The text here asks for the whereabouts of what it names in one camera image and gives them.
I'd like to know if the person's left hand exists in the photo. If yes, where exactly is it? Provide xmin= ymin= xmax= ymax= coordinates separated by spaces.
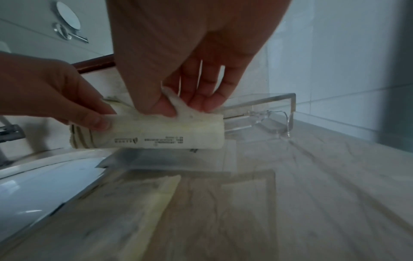
xmin=0 ymin=52 xmax=118 ymax=133

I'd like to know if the person's right hand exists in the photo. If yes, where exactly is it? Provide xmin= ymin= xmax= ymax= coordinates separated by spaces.
xmin=106 ymin=0 xmax=293 ymax=118

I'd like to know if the white toiletry packet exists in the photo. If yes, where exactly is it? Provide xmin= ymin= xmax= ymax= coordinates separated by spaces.
xmin=68 ymin=86 xmax=226 ymax=151

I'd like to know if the white sink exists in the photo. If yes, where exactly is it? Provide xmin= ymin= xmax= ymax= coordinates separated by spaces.
xmin=0 ymin=147 xmax=109 ymax=230

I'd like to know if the beige marble countertop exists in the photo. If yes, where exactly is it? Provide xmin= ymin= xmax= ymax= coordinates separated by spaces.
xmin=0 ymin=112 xmax=413 ymax=261

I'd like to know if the chrome faucet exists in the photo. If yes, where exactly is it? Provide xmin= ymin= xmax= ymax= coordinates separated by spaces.
xmin=0 ymin=116 xmax=26 ymax=164

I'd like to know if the wooden framed mirror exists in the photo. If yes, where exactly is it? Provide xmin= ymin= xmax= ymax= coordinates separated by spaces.
xmin=0 ymin=0 xmax=117 ymax=74

